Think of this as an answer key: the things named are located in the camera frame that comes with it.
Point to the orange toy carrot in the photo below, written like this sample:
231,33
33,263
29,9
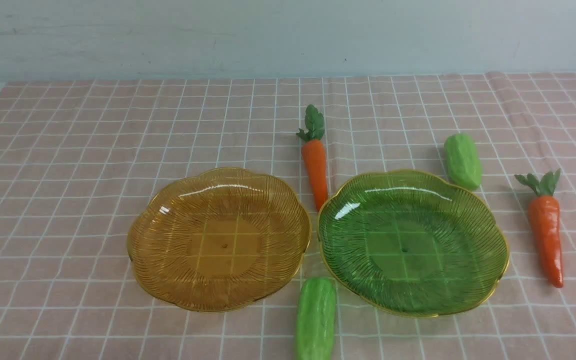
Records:
544,215
314,154

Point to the amber ribbed plastic plate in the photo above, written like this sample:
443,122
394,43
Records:
219,241

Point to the green toy gourd front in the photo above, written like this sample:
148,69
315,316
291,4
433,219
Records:
315,322

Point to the green toy gourd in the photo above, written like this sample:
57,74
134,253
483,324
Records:
315,322
463,163

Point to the green toy gourd back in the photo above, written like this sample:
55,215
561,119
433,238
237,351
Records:
463,163

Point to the green ribbed plastic plate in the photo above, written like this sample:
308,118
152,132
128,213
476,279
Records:
412,244

